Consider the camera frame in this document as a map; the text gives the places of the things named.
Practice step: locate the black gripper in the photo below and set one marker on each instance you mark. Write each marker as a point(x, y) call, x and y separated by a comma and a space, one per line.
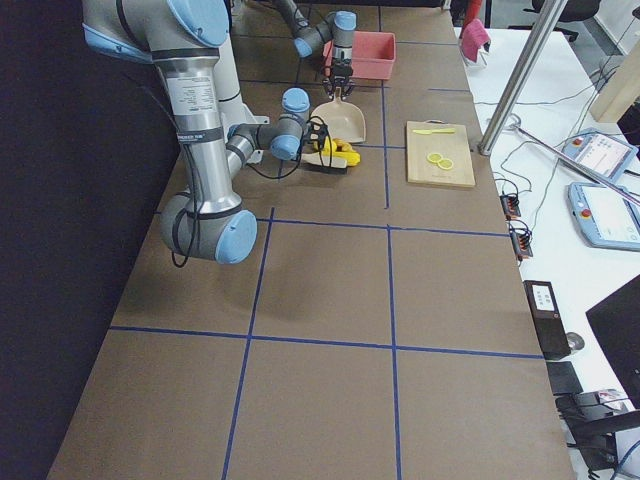
point(342, 68)
point(326, 156)

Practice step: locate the beige black hand brush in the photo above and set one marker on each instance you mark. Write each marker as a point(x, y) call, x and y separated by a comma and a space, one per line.
point(327, 164)

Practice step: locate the beige plastic dustpan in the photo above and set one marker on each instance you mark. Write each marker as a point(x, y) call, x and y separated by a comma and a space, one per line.
point(345, 121)

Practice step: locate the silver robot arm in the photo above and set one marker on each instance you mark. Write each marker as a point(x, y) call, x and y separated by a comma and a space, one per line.
point(338, 28)
point(188, 43)

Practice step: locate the pink plastic bin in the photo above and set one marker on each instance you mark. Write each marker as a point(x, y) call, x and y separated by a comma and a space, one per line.
point(373, 55)

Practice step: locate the brown toy ginger root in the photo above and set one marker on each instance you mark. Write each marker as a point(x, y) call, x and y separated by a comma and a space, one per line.
point(344, 147)

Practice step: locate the yellow toy corn cob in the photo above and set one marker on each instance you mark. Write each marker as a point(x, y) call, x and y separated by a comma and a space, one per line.
point(353, 159)

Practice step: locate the yellow plastic knife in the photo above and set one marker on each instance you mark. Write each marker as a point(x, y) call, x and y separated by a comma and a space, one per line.
point(440, 131)

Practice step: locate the lemon slice far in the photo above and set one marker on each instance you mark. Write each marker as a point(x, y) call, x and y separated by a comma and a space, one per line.
point(434, 157)

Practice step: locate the lemon slice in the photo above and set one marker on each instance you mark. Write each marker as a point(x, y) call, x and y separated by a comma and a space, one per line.
point(434, 157)
point(445, 164)

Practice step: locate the wooden cutting board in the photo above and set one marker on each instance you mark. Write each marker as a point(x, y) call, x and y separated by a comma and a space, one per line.
point(453, 146)

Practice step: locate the lemon slice near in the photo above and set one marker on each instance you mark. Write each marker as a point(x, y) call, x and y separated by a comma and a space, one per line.
point(445, 164)

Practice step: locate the pink cloth on stand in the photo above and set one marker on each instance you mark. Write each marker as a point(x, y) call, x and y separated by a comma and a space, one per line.
point(474, 43)

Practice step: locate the orange black connector far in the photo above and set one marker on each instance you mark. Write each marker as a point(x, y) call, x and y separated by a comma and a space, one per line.
point(510, 203)

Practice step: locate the orange black connector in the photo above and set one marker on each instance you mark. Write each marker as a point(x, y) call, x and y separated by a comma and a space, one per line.
point(521, 239)
point(510, 203)

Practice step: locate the orange black connector near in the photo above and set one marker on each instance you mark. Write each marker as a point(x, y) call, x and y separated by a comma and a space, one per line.
point(521, 239)

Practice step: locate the far blue teach pendant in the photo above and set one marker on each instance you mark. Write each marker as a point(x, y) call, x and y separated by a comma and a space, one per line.
point(603, 153)

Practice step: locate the blue teach pendant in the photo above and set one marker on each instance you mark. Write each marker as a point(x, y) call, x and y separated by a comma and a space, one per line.
point(603, 153)
point(604, 218)

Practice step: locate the near blue teach pendant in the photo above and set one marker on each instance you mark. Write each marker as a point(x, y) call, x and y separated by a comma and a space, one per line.
point(604, 218)

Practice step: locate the black power box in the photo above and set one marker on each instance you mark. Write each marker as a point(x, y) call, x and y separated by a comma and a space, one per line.
point(546, 319)

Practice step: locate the black monitor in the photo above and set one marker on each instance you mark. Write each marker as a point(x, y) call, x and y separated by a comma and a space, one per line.
point(614, 322)

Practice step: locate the white camera support pole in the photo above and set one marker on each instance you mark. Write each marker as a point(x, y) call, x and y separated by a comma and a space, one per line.
point(232, 109)

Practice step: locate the silver metal frame post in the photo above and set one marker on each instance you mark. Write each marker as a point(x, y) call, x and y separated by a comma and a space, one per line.
point(535, 43)

